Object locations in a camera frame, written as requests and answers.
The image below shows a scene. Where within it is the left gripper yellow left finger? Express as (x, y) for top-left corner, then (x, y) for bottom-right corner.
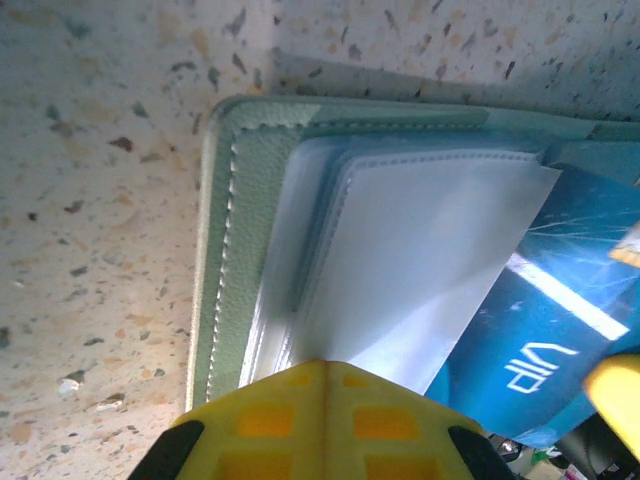
(127, 358), (327, 480)

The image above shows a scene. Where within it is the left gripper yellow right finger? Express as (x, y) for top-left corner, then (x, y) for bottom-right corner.
(324, 359), (516, 480)

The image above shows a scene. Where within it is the blue VIP card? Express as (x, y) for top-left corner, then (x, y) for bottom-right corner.
(424, 162), (640, 449)

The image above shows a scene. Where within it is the green leather card holder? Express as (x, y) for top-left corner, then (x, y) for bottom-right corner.
(184, 94), (640, 416)

